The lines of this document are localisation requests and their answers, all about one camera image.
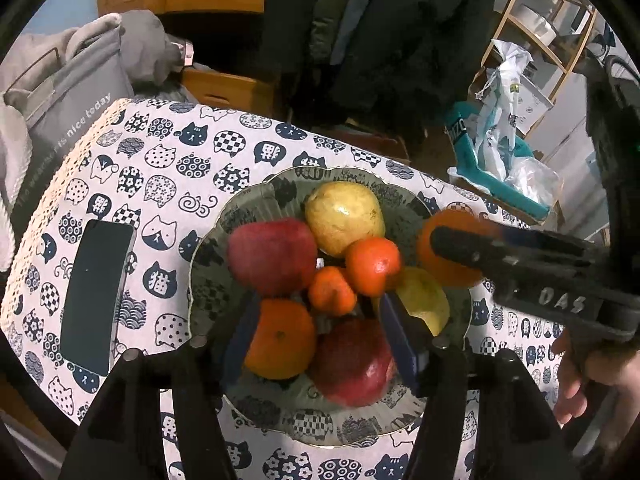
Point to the grey hoodie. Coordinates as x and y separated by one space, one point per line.
150 45

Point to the cat print tablecloth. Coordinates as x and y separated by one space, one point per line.
165 185

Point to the green patterned glass plate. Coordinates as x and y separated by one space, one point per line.
280 412

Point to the white pot with lid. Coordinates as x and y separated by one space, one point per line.
537 22

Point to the tangerine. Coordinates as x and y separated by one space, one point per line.
372 265
330 292

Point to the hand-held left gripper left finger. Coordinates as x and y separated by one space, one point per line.
242 330

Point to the white patterned drawer box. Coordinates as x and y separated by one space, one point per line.
535 102

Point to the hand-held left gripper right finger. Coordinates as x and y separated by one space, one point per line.
400 340

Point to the person's right hand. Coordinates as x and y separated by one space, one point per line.
600 375

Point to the teal box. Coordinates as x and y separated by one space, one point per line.
470 160

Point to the black coat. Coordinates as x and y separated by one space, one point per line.
410 50

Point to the wooden drawer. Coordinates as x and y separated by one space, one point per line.
225 87

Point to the yellow lemon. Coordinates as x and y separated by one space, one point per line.
425 300

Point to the red apple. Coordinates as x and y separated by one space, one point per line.
270 255
350 365

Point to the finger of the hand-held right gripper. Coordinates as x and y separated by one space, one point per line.
500 255

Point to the bamboo shelf rack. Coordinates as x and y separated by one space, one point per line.
517 25

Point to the clear plastic bag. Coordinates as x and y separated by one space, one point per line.
535 180

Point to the yellow-green pear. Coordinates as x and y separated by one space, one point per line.
342 215

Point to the black smartphone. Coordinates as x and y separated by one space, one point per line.
95 295

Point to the grey laundry bag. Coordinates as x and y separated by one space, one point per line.
75 90

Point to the large orange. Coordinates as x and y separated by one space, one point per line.
280 340
442 272

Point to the grey jacket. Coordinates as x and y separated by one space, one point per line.
345 5

